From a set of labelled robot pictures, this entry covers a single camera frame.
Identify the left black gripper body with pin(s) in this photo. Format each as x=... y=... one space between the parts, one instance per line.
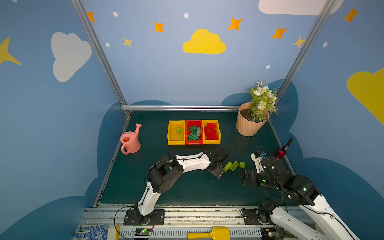
x=216 y=170

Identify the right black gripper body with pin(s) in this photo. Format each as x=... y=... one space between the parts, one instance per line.
x=248 y=177

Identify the red lego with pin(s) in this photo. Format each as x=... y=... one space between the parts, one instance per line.
x=212 y=136

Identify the red long lego brick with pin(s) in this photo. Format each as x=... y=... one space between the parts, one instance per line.
x=207 y=130

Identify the dark green lego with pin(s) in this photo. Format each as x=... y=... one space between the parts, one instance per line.
x=193 y=129
x=198 y=131
x=196 y=137
x=191 y=138

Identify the dark green lego top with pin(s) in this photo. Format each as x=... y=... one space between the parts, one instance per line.
x=193 y=129

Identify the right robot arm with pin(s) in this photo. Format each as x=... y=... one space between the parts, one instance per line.
x=302 y=191

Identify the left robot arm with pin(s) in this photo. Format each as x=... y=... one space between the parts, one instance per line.
x=166 y=172

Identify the right yellow bin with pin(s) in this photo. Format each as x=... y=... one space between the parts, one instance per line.
x=211 y=142

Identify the yellow bin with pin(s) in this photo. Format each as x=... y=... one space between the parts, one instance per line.
x=211 y=142
x=173 y=137

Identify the beige ribbed flower pot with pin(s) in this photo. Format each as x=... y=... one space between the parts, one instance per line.
x=246 y=127

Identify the red middle bin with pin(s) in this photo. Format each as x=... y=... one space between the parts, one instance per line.
x=197 y=123

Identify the left yellow bin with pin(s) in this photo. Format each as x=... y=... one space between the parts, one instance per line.
x=173 y=137

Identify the white artificial flower plant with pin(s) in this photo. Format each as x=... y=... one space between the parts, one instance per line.
x=263 y=103

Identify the yellow toy shovel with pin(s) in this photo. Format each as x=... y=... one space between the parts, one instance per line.
x=217 y=233

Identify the pink watering can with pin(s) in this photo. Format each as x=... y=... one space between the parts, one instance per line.
x=130 y=141

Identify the left circuit board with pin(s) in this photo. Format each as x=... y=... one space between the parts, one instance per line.
x=143 y=232

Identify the blue white woven cloth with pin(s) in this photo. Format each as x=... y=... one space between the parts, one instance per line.
x=94 y=232

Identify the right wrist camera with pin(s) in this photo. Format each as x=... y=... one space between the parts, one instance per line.
x=257 y=157

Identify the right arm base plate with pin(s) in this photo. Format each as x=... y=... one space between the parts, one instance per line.
x=255 y=217

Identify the aluminium back rail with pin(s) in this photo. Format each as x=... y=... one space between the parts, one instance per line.
x=180 y=108

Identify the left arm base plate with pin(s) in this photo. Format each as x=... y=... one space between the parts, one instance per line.
x=134 y=218

